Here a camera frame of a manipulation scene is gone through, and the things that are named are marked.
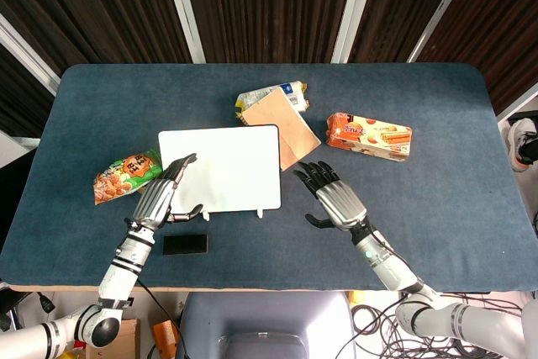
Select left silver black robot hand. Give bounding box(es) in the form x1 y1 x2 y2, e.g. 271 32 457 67
124 152 204 231

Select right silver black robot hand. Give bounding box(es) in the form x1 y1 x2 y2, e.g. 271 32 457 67
293 161 368 232

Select black eraser block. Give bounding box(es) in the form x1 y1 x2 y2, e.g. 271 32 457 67
162 233 209 256

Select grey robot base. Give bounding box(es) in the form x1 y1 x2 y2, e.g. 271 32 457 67
175 291 356 359

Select white board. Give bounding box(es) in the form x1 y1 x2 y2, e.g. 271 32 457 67
157 124 282 219

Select green orange snack bag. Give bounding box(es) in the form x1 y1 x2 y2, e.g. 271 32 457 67
92 148 164 206

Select orange wafer biscuit box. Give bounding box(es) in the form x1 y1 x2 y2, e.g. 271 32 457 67
325 112 414 163

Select brown cardboard piece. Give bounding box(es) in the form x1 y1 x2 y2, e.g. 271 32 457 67
241 87 323 172

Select blue table mat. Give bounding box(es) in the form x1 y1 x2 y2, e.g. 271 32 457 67
0 62 538 293

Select orange tool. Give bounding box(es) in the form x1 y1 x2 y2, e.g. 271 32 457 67
150 319 179 359

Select yellow white snack packet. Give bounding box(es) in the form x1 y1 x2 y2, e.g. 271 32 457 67
234 79 311 119

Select white sneaker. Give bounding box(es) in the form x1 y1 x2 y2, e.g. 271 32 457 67
505 111 538 172

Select tangled black cables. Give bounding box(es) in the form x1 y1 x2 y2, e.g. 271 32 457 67
351 290 527 359

